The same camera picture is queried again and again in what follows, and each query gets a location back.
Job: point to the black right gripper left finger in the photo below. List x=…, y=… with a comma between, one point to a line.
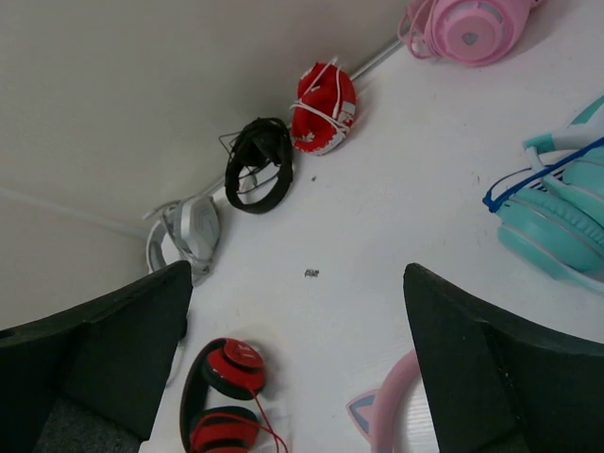
x=90, y=378

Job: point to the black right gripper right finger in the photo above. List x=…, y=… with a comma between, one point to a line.
x=497, y=382

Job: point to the red black headphones with cable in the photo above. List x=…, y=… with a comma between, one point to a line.
x=234, y=369

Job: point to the pink blue cat ear headphones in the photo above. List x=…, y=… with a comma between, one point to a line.
x=395, y=416

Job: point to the teal cat ear headphones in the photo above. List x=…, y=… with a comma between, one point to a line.
x=554, y=218

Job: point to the white grey headphones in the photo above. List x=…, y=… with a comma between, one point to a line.
x=193, y=227

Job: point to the red white headphones wrapped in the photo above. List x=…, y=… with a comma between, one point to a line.
x=324, y=110

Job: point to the pink round headphones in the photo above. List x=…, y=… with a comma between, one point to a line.
x=469, y=32

